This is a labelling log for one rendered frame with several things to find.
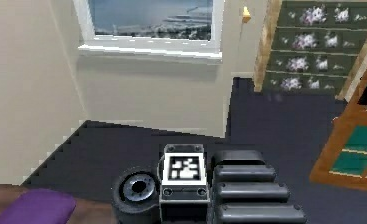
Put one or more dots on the brown door with green panes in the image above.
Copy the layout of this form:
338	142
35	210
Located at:
351	146

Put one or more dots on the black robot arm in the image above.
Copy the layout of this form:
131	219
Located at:
244	193

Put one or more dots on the small yellow wall lamp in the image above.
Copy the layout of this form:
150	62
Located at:
246	14

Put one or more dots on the white framed window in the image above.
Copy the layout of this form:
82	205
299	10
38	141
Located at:
151	26

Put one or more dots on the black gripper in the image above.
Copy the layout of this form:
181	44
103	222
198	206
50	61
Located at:
137	193

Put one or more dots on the green flowered chest of drawers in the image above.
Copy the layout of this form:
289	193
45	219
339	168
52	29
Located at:
311	46

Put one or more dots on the purple cushion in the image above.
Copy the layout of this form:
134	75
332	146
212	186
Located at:
36	206

